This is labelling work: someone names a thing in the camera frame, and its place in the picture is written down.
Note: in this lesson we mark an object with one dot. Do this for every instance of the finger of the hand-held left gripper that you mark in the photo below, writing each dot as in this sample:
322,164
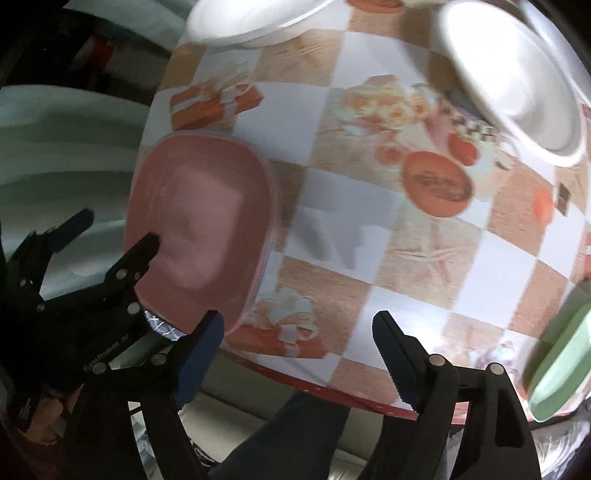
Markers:
134,261
74,227

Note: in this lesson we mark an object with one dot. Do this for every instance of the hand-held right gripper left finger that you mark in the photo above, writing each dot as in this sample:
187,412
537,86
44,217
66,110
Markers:
199,355

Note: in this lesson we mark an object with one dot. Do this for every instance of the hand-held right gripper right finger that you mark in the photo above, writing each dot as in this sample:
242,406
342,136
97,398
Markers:
396,364

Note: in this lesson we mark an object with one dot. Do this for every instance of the pink plastic bowl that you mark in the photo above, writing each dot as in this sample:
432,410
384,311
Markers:
203,221

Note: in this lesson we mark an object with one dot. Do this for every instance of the pale green plate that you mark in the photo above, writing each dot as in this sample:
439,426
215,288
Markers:
563,360

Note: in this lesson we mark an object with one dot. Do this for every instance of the white bowl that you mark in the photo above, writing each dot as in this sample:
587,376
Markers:
258,23

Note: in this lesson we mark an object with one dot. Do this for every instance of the white plate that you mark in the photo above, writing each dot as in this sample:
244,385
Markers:
512,87

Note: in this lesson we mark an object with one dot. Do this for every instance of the person's left hand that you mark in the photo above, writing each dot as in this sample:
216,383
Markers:
46,417

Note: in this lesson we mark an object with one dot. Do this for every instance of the pale green curtain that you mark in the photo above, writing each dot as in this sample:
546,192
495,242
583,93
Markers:
64,147

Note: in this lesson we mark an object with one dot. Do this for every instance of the person's leg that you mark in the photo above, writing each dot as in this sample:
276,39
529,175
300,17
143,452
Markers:
286,438

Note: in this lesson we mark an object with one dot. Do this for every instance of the checkered printed tablecloth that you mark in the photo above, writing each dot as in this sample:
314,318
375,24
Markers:
369,240

